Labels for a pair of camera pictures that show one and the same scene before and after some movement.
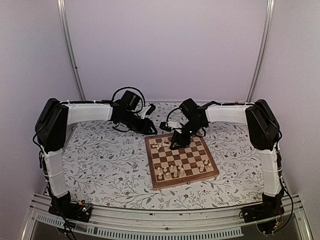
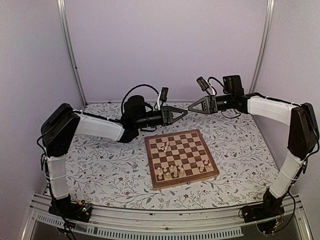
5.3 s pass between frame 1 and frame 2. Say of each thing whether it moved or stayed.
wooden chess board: stayed
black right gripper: moved
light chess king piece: stayed
